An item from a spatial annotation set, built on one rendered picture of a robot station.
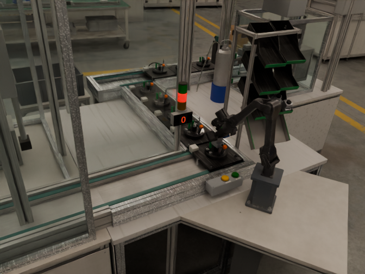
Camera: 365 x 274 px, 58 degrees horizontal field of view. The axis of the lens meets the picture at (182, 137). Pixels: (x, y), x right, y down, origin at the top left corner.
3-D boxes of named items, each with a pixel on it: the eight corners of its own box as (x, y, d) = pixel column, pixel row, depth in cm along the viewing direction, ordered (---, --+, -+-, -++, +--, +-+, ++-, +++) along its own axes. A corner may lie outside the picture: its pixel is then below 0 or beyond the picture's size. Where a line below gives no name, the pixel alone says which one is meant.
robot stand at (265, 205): (271, 214, 174) (279, 185, 163) (244, 205, 179) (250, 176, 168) (276, 197, 185) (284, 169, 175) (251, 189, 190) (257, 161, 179)
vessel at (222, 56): (232, 85, 280) (238, 41, 260) (218, 87, 274) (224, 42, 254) (222, 79, 290) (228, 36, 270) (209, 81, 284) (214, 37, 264)
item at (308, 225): (345, 281, 146) (347, 276, 144) (163, 213, 174) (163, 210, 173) (346, 187, 201) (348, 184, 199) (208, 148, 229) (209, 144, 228)
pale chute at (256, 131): (269, 147, 206) (272, 145, 202) (250, 150, 202) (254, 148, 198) (258, 104, 211) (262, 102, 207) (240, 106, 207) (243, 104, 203)
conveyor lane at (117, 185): (240, 173, 203) (243, 160, 197) (109, 218, 165) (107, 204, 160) (214, 149, 223) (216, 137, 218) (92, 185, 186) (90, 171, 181)
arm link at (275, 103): (282, 100, 154) (270, 97, 159) (273, 104, 150) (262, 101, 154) (276, 159, 169) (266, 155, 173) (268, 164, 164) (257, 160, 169)
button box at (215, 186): (242, 185, 187) (244, 176, 183) (211, 197, 177) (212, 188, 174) (234, 178, 192) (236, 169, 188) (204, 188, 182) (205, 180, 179)
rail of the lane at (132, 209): (253, 176, 200) (256, 162, 195) (113, 227, 161) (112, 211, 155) (247, 171, 204) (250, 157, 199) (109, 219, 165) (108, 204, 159)
